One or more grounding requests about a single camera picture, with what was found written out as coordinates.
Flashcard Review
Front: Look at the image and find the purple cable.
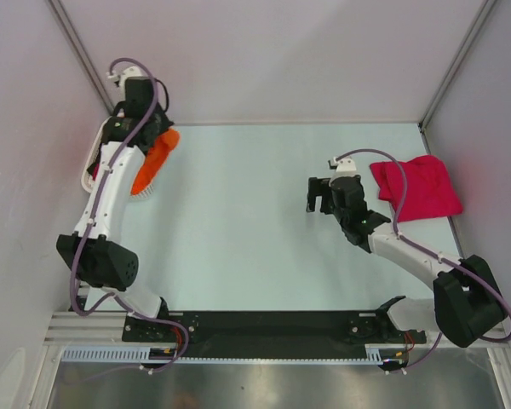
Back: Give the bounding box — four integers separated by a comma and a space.
67, 57, 191, 378
331, 148, 511, 376

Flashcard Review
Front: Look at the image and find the white plastic basket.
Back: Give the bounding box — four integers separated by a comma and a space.
80, 123, 153, 200

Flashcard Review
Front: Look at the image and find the aluminium frame rail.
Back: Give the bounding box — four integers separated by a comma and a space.
44, 309, 506, 347

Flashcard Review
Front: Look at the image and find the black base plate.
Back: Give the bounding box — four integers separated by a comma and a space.
122, 309, 427, 361

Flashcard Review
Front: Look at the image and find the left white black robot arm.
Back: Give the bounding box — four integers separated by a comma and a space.
56, 76, 172, 341

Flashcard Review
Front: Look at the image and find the aluminium corner post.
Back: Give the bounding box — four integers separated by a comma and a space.
418, 0, 500, 133
44, 0, 114, 112

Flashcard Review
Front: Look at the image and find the black shirt in basket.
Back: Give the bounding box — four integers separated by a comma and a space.
86, 146, 100, 178

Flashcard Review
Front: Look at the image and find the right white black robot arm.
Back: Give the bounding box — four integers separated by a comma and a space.
306, 176, 509, 348

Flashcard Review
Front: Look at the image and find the left aluminium corner post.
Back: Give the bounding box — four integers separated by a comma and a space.
44, 0, 114, 112

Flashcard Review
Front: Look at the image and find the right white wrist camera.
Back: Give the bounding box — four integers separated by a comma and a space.
328, 157, 358, 177

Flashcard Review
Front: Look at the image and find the folded magenta t shirt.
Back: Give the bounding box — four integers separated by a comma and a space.
370, 155, 463, 222

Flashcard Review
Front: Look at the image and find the orange t shirt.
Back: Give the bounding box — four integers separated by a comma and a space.
130, 129, 180, 194

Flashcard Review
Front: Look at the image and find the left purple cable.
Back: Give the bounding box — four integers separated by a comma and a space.
67, 57, 191, 378

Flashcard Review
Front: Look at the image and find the magenta shirt in basket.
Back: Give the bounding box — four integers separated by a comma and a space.
91, 164, 99, 181

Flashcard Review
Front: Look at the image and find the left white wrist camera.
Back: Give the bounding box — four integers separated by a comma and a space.
106, 66, 143, 88

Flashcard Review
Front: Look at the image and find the right aluminium corner post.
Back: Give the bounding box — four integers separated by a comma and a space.
418, 0, 500, 133

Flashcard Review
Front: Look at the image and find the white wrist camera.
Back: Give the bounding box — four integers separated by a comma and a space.
106, 66, 143, 88
328, 157, 358, 177

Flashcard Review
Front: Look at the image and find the white slotted cable duct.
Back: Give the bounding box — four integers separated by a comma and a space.
61, 346, 406, 366

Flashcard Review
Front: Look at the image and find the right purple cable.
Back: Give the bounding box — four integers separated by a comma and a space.
331, 148, 511, 376

